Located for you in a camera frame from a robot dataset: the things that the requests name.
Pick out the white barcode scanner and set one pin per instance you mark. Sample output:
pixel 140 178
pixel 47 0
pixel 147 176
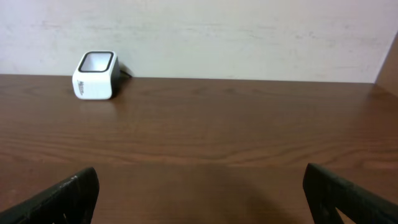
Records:
pixel 96 76

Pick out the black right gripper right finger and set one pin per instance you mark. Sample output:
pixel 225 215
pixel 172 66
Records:
pixel 327 194

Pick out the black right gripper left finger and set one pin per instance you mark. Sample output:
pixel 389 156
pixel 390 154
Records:
pixel 72 200

